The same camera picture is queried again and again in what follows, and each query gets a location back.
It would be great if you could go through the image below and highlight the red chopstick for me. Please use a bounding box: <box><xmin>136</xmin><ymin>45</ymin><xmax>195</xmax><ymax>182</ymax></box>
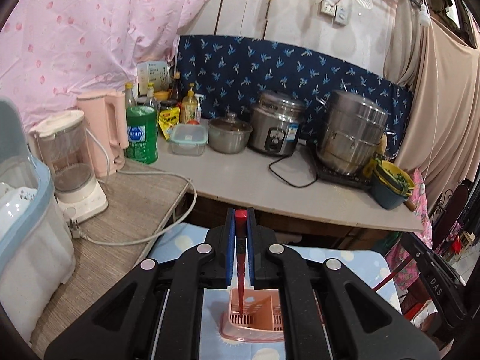
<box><xmin>234</xmin><ymin>210</ymin><xmax>247</xmax><ymax>318</ymax></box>

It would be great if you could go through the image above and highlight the pink floral apron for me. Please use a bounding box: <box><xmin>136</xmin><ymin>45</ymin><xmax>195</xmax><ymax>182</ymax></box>
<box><xmin>385</xmin><ymin>169</ymin><xmax>433</xmax><ymax>291</ymax></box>

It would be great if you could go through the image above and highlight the blue polka dot tablecloth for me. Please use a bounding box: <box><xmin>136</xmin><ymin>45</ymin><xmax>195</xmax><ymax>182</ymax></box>
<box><xmin>147</xmin><ymin>222</ymin><xmax>402</xmax><ymax>360</ymax></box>

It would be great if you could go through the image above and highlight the small steel pot with lid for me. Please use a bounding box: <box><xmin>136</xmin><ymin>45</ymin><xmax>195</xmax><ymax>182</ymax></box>
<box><xmin>208</xmin><ymin>112</ymin><xmax>253</xmax><ymax>155</ymax></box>

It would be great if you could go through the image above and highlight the wooden counter shelf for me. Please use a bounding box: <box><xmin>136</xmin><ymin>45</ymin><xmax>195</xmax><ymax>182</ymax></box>
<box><xmin>31</xmin><ymin>139</ymin><xmax>422</xmax><ymax>355</ymax></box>

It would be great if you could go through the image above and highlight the clear food container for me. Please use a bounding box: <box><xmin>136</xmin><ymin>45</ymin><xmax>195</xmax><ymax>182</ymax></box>
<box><xmin>169</xmin><ymin>124</ymin><xmax>208</xmax><ymax>156</ymax></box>

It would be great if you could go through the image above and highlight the steel rice cooker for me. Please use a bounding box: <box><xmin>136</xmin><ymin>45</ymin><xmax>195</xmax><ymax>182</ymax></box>
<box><xmin>248</xmin><ymin>90</ymin><xmax>307</xmax><ymax>157</ymax></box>

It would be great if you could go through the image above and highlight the pink perforated utensil holder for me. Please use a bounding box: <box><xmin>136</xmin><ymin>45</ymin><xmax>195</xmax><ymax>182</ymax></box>
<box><xmin>220</xmin><ymin>288</ymin><xmax>284</xmax><ymax>343</ymax></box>

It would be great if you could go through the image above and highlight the induction cooktop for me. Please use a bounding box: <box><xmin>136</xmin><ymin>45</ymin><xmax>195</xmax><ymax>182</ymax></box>
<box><xmin>307</xmin><ymin>138</ymin><xmax>374</xmax><ymax>190</ymax></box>

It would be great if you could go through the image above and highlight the yellow oil bottle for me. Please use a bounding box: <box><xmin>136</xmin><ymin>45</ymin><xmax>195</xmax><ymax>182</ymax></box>
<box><xmin>180</xmin><ymin>83</ymin><xmax>198</xmax><ymax>124</ymax></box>

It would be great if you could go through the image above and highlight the yellow seasoning packet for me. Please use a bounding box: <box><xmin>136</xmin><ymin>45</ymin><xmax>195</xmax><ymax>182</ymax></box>
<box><xmin>158</xmin><ymin>106</ymin><xmax>180</xmax><ymax>141</ymax></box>

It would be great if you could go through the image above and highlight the dark blue bowl stack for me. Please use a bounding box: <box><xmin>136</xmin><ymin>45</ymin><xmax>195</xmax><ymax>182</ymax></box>
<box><xmin>370</xmin><ymin>160</ymin><xmax>415</xmax><ymax>210</ymax></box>

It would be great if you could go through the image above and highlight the green detergent bottle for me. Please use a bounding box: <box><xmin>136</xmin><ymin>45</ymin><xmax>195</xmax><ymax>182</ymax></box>
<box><xmin>124</xmin><ymin>106</ymin><xmax>158</xmax><ymax>164</ymax></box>

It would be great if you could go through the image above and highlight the large steel steamer pot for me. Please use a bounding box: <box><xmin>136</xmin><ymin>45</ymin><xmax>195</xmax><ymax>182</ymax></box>
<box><xmin>316</xmin><ymin>90</ymin><xmax>393</xmax><ymax>176</ymax></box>

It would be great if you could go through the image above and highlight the navy floral backsplash cloth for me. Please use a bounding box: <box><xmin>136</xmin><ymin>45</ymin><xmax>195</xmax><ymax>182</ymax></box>
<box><xmin>176</xmin><ymin>35</ymin><xmax>413</xmax><ymax>156</ymax></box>

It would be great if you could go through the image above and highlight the beige hanging cloth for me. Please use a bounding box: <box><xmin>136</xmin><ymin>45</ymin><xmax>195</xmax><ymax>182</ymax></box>
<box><xmin>384</xmin><ymin>0</ymin><xmax>479</xmax><ymax>204</ymax></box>

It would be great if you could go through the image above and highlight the pink electric kettle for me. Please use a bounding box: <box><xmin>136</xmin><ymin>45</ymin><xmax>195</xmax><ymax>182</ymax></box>
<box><xmin>76</xmin><ymin>89</ymin><xmax>128</xmax><ymax>178</ymax></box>

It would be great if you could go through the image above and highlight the white box carton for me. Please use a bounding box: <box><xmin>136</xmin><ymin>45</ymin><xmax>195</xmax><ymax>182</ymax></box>
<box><xmin>137</xmin><ymin>61</ymin><xmax>170</xmax><ymax>96</ymax></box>

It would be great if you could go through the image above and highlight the white blender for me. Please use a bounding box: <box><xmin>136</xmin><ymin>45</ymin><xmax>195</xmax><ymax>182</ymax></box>
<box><xmin>28</xmin><ymin>109</ymin><xmax>108</xmax><ymax>224</ymax></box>

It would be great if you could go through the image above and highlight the white dish drainer box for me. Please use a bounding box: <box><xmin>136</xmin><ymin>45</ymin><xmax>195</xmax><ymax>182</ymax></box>
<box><xmin>1</xmin><ymin>158</ymin><xmax>76</xmax><ymax>342</ymax></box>

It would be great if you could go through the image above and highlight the grey-blue drainer lid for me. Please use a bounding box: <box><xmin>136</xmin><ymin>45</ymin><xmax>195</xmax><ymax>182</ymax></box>
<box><xmin>0</xmin><ymin>97</ymin><xmax>29</xmax><ymax>164</ymax></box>

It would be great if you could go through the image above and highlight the pink floral curtain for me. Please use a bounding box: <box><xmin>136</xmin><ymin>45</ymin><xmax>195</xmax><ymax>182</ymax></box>
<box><xmin>1</xmin><ymin>0</ymin><xmax>208</xmax><ymax>128</ymax></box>

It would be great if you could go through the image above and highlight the white light bulb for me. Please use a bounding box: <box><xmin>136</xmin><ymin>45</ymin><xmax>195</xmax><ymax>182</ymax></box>
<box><xmin>419</xmin><ymin>4</ymin><xmax>431</xmax><ymax>27</ymax></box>

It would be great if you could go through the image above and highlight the black power cable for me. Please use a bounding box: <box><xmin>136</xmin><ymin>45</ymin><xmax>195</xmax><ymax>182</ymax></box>
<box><xmin>268</xmin><ymin>140</ymin><xmax>320</xmax><ymax>189</ymax></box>

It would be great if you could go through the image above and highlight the white power cable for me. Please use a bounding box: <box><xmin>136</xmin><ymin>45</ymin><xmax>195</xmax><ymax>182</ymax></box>
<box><xmin>67</xmin><ymin>127</ymin><xmax>199</xmax><ymax>247</ymax></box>

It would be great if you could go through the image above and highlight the wall power socket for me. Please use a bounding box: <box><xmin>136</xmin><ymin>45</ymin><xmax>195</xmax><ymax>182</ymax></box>
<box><xmin>319</xmin><ymin>0</ymin><xmax>349</xmax><ymax>26</ymax></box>

